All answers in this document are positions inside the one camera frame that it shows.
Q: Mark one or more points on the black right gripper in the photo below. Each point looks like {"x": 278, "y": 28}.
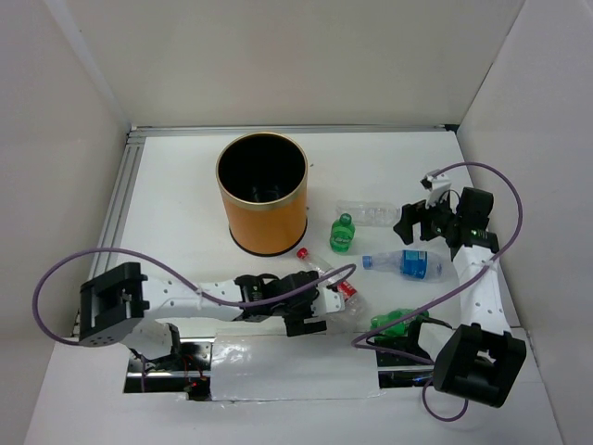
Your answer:
{"x": 414, "y": 213}

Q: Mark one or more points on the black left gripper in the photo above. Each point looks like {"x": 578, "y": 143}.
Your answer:
{"x": 296, "y": 324}

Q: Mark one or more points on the clear bottle red label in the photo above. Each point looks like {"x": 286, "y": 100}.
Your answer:
{"x": 344, "y": 321}

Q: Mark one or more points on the clear bottle blue label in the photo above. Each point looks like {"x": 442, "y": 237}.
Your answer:
{"x": 418, "y": 265}

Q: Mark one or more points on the small green bottle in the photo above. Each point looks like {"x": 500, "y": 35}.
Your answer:
{"x": 342, "y": 233}

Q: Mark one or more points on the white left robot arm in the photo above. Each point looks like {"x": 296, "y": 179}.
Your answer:
{"x": 125, "y": 306}

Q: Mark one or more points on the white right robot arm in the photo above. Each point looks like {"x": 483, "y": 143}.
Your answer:
{"x": 480, "y": 359}

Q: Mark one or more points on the orange cylindrical bin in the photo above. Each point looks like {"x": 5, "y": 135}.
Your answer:
{"x": 263, "y": 179}

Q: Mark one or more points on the clear bottle without label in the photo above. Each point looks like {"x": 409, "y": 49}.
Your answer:
{"x": 367, "y": 213}

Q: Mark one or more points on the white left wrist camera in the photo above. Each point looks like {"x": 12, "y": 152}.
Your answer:
{"x": 327, "y": 302}

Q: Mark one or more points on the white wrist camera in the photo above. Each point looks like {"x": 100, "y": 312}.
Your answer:
{"x": 435, "y": 183}
{"x": 327, "y": 302}

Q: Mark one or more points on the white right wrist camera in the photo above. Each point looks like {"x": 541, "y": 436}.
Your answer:
{"x": 435, "y": 183}

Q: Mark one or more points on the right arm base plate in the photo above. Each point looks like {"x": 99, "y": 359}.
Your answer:
{"x": 400, "y": 372}

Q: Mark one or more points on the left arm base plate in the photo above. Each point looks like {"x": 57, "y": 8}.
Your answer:
{"x": 187, "y": 374}

